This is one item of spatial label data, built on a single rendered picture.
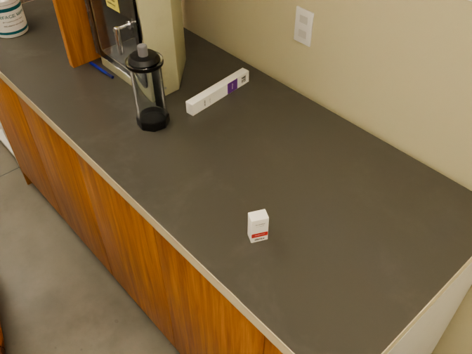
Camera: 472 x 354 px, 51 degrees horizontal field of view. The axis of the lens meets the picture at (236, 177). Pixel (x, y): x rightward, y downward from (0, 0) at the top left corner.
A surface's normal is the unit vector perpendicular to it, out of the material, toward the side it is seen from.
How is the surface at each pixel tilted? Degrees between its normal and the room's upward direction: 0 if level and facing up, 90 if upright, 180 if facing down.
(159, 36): 90
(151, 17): 90
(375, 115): 90
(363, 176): 1
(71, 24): 90
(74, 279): 0
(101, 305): 0
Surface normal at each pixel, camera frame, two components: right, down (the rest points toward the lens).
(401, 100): -0.74, 0.47
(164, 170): 0.00, -0.72
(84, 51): 0.67, 0.51
